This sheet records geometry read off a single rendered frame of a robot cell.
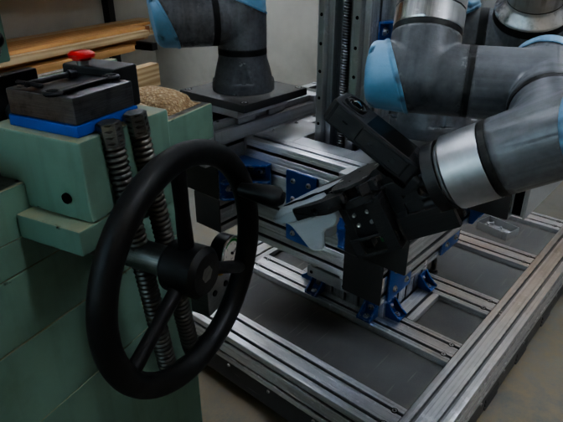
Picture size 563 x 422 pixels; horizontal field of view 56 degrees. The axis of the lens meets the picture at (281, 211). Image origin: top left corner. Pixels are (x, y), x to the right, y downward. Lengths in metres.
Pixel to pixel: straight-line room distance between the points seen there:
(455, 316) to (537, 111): 1.13
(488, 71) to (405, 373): 0.93
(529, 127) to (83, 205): 0.43
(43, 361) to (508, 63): 0.63
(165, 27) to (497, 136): 0.87
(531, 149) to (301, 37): 3.64
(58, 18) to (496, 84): 3.67
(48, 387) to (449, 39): 0.63
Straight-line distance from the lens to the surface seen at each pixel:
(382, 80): 0.58
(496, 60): 0.58
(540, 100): 0.51
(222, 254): 0.89
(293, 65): 4.14
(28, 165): 0.63
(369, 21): 1.16
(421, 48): 0.58
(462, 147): 0.51
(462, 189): 0.51
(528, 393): 1.73
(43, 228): 0.62
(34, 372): 0.75
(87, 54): 0.66
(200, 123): 0.88
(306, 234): 0.61
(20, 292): 0.68
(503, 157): 0.50
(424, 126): 0.99
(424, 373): 1.38
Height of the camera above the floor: 1.13
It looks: 27 degrees down
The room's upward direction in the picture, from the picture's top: straight up
